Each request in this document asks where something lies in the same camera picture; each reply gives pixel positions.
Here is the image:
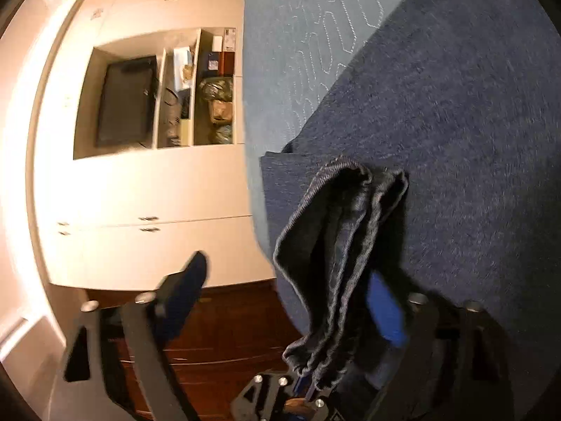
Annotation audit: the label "bed with blue quilted cover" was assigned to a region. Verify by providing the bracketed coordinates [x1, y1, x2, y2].
[242, 0, 434, 338]

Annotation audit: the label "green patterned bag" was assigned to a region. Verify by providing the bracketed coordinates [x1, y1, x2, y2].
[199, 76, 234, 106]

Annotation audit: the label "black flat screen television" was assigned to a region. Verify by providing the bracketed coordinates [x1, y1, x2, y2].
[95, 55, 157, 149]

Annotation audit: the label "white box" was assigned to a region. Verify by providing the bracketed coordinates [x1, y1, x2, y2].
[212, 28, 237, 52]

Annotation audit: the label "beige bag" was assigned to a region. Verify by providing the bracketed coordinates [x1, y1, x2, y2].
[209, 100, 234, 124]

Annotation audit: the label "dark blue denim pants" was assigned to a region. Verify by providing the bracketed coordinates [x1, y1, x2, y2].
[259, 0, 561, 421]

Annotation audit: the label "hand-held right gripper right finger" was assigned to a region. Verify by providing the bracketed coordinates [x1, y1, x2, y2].
[364, 272, 514, 421]

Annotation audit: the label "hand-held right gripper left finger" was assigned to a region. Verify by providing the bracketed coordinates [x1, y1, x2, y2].
[57, 251, 209, 421]

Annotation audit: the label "white wall cabinet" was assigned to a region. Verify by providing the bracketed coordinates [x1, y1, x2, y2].
[26, 0, 264, 292]

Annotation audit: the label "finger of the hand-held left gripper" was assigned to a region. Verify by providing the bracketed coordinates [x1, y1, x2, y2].
[230, 372, 293, 421]
[293, 377, 345, 421]

